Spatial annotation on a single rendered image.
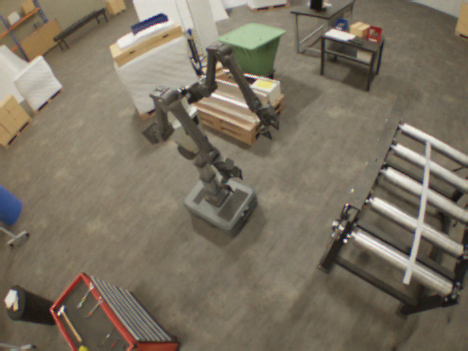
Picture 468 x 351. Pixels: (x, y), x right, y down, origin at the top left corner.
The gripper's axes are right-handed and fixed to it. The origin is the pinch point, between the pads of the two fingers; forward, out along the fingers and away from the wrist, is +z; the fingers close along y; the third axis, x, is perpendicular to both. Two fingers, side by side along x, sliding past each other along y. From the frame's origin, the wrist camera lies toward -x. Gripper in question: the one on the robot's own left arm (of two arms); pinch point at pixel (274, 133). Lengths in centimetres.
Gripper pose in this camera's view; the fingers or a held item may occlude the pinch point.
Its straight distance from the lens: 165.3
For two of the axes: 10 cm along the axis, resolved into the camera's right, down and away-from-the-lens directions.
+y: 5.5, -7.4, 4.0
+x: -6.1, -0.3, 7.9
